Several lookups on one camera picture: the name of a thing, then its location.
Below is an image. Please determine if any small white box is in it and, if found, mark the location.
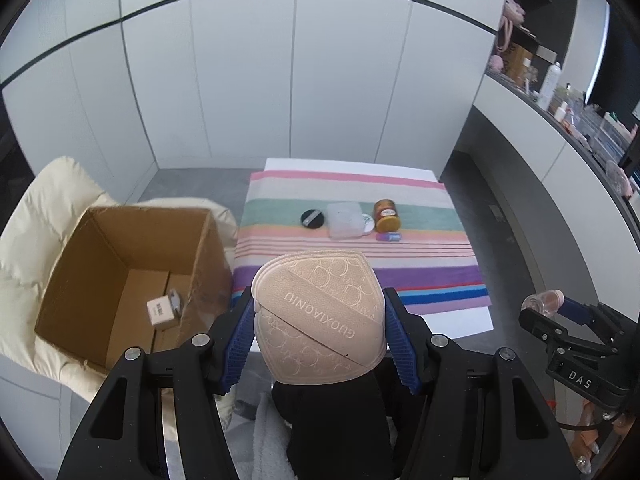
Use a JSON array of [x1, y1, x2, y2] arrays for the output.
[[146, 297, 176, 331]]

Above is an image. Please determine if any pink bag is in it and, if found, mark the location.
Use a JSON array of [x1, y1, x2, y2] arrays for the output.
[[497, 0, 526, 53]]

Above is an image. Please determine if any cardboard box on shelf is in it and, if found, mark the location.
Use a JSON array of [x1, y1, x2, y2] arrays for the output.
[[502, 45, 533, 83]]

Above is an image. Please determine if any orange jar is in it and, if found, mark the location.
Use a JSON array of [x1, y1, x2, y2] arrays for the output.
[[374, 199, 402, 233]]

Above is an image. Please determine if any striped colourful cloth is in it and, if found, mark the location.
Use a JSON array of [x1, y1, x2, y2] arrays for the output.
[[231, 170, 493, 316]]

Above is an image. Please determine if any beige cushion pad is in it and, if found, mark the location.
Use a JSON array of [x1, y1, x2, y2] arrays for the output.
[[250, 249, 388, 386]]

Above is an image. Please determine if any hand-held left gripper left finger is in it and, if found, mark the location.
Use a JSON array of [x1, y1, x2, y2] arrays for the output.
[[57, 287, 258, 480]]

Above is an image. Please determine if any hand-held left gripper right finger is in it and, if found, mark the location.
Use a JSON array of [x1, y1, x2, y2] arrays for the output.
[[382, 287, 583, 480]]

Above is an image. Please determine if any tall white bottle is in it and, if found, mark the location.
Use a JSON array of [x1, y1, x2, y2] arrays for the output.
[[537, 61, 562, 113]]

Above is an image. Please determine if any brown cardboard box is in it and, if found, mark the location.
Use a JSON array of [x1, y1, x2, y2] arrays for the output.
[[34, 205, 235, 378]]

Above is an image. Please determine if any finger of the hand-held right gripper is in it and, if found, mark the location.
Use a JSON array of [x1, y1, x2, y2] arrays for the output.
[[562, 296, 640, 356], [518, 307, 568, 356]]

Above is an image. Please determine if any white curved counter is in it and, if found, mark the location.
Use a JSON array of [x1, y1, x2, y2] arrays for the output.
[[450, 70, 640, 361]]

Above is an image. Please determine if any clear plastic box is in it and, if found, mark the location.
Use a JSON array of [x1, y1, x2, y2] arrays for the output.
[[326, 201, 367, 240]]

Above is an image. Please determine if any small clear bottle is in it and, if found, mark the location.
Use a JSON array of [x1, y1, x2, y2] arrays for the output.
[[521, 290, 566, 317]]

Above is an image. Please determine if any person's right hand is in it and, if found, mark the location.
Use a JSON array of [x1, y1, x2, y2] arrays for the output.
[[570, 402, 636, 476]]

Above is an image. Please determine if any cream padded chair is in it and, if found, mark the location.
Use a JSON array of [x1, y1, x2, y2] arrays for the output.
[[0, 156, 240, 431]]

